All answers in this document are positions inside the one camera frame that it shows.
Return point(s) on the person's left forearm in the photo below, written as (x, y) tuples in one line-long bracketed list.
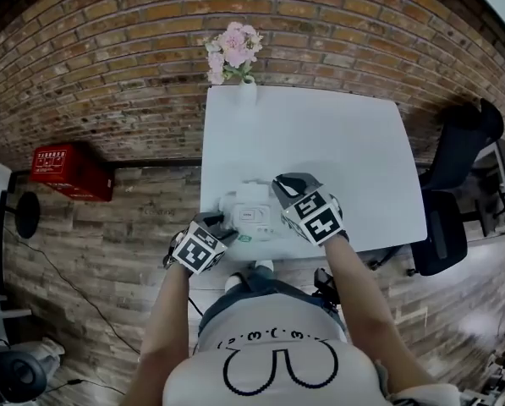
[(163, 328)]

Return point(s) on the grey crumpled cover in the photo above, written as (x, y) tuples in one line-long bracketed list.
[(45, 353)]

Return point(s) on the black office chair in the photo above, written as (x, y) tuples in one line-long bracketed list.
[(451, 193)]

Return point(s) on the person's left hand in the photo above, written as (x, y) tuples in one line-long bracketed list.
[(171, 252)]

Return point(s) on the black upright pole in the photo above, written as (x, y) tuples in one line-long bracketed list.
[(1, 243)]

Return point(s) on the white wet wipes pack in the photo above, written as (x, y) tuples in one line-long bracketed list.
[(252, 215)]

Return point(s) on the white vase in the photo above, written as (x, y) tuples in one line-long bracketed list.
[(247, 92)]

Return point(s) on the black waist-worn device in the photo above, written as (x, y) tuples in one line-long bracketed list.
[(326, 286)]

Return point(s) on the person's blue jeans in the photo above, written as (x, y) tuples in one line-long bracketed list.
[(273, 288)]

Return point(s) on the person's white shoe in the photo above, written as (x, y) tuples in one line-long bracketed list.
[(265, 264), (234, 281)]

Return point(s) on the person's right forearm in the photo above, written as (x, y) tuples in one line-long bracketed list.
[(370, 307)]

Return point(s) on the person's grey printed shirt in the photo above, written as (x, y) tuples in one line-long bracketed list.
[(269, 353)]

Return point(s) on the red box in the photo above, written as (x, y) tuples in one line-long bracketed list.
[(72, 171)]

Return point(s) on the grey side desk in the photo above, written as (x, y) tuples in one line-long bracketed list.
[(495, 193)]

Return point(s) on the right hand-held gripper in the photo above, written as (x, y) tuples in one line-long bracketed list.
[(315, 218)]

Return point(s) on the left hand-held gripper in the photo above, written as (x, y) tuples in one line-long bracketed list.
[(198, 248)]

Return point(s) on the pink flower bouquet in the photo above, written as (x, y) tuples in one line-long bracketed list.
[(233, 49)]

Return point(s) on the black round device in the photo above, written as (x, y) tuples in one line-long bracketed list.
[(15, 374)]

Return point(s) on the black round stand base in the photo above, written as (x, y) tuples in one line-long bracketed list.
[(27, 215)]

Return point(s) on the small green sticker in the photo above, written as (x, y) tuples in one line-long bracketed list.
[(245, 239)]

